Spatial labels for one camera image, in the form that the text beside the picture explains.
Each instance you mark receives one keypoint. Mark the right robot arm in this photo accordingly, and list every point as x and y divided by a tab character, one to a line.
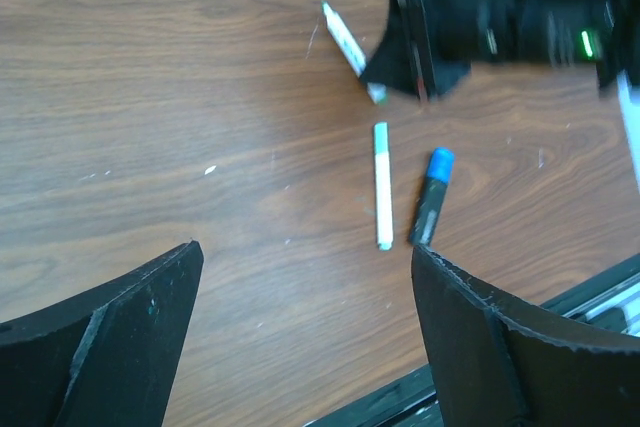
563	33

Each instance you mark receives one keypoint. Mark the light green pen cap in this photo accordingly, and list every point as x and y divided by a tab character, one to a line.
381	138

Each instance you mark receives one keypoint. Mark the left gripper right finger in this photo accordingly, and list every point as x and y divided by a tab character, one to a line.
497	360

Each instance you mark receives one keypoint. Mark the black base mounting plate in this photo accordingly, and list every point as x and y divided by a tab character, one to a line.
609	300

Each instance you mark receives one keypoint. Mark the white pen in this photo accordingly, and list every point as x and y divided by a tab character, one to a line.
383	192
351	50

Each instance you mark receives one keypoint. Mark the black marker pen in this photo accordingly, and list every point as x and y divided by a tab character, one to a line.
427	212

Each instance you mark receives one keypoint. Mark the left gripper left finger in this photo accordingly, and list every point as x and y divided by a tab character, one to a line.
107	356

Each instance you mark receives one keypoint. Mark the blue marker cap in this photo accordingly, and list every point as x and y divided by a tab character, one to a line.
441	164

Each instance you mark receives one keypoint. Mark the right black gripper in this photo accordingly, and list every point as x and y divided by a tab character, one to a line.
436	41

